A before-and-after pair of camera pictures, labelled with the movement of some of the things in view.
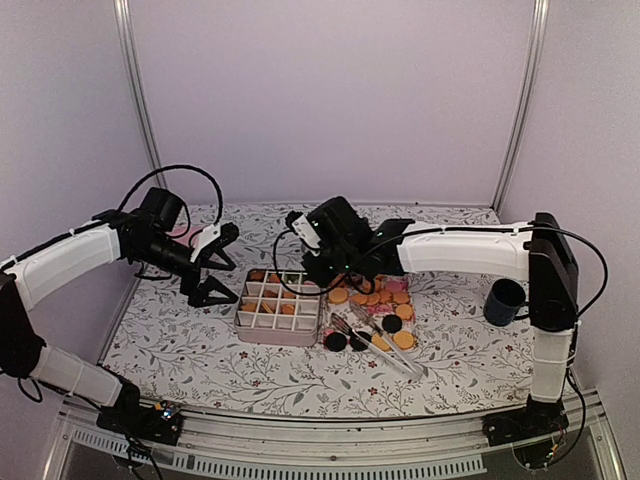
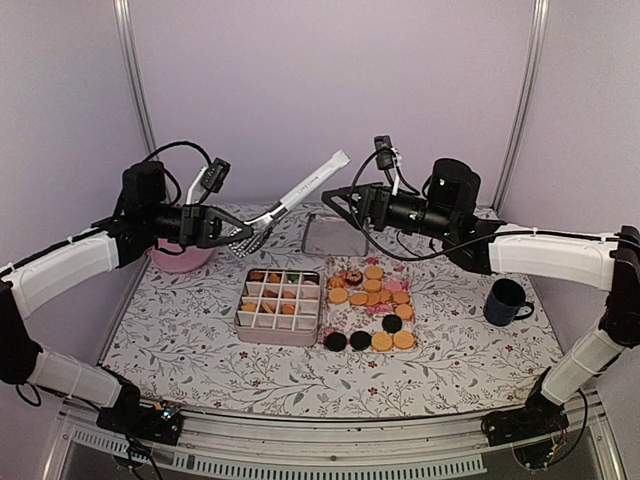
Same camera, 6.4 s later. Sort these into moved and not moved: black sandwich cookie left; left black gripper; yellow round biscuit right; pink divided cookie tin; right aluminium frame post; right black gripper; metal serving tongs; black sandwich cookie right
Moved: left black gripper; metal serving tongs; right black gripper
Not moved: yellow round biscuit right; black sandwich cookie right; pink divided cookie tin; right aluminium frame post; black sandwich cookie left
